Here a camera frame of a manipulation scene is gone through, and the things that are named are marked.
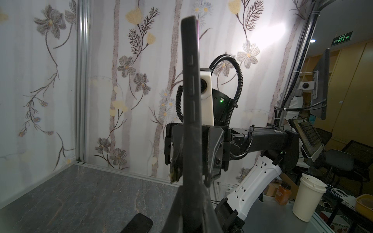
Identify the yellow plastic bin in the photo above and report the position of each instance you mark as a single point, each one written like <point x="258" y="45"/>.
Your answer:
<point x="364" y="206"/>

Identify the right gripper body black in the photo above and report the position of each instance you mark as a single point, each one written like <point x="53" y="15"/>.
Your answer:
<point x="196" y="145"/>

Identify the computer monitor on stand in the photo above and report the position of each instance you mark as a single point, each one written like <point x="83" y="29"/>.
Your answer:
<point x="318" y="87"/>

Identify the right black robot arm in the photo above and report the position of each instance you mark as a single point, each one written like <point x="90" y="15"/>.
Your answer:
<point x="278" y="153"/>

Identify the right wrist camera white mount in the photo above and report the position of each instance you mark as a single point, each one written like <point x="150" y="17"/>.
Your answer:
<point x="206" y="99"/>

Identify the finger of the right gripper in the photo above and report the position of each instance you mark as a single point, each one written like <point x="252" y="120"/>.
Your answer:
<point x="212" y="153"/>
<point x="176" y="163"/>

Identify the phone with black screen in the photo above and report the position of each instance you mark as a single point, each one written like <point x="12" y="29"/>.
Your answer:
<point x="138" y="224"/>

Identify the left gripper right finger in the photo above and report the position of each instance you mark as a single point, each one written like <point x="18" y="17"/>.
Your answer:
<point x="210" y="221"/>

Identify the black office chair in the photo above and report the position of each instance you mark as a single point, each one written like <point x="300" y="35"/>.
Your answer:
<point x="352" y="162"/>

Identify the orange spice jar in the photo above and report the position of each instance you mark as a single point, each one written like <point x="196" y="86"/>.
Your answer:
<point x="283" y="193"/>

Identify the white paper cup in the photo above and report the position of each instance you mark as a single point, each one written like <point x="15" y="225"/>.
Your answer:
<point x="308" y="197"/>

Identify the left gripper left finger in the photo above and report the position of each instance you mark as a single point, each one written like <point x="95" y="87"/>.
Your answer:
<point x="175" y="222"/>

